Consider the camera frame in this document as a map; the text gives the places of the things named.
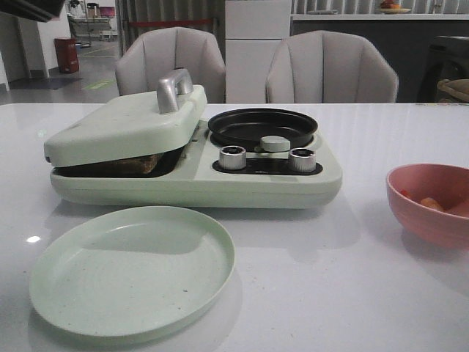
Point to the bread slice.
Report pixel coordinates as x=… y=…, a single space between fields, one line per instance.
x=136 y=165

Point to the green breakfast maker lid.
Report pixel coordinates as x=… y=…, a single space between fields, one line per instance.
x=132 y=125

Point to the orange shrimp piece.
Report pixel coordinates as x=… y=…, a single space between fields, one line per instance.
x=405 y=193

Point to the curled pale shrimp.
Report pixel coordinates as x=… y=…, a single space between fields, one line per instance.
x=432 y=204

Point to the pink bowl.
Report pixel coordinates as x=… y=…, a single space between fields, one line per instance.
x=448 y=185

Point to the green breakfast maker base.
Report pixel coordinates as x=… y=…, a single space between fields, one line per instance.
x=194 y=182

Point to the left silver knob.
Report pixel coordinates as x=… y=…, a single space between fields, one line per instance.
x=232 y=157

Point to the silver knob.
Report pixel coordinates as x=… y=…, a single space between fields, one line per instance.
x=302 y=160
x=232 y=157

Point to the black round frying pan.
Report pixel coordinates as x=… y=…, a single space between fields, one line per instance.
x=246 y=127

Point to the right silver knob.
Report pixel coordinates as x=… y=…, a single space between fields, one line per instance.
x=302 y=160

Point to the right beige armchair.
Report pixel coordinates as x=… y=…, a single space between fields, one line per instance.
x=329 y=67

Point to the beige armchair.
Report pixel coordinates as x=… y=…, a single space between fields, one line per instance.
x=329 y=67
x=156 y=53

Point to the light green round plate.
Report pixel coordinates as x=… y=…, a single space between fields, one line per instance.
x=134 y=274

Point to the white drawer cabinet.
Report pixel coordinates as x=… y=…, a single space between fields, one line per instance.
x=253 y=30

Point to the left beige armchair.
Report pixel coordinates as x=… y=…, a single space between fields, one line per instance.
x=156 y=53

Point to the red belt stanchion barrier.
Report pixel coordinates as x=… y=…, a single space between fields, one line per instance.
x=174 y=23

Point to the red trash bin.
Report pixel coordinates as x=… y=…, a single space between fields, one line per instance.
x=66 y=55

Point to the dark grey counter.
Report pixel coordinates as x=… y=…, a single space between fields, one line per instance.
x=402 y=39

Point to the fruit bowl on counter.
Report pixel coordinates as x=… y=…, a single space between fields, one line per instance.
x=390 y=7

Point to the dark appliance at right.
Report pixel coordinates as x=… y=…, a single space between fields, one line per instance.
x=447 y=58

